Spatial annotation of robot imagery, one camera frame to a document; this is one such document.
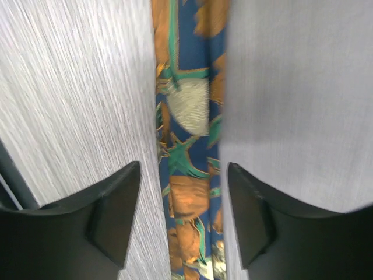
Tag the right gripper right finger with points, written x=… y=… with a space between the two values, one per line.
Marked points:
x=280 y=237

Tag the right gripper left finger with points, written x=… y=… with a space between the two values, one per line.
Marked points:
x=82 y=236

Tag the floral patterned necktie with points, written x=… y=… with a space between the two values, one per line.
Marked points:
x=190 y=50

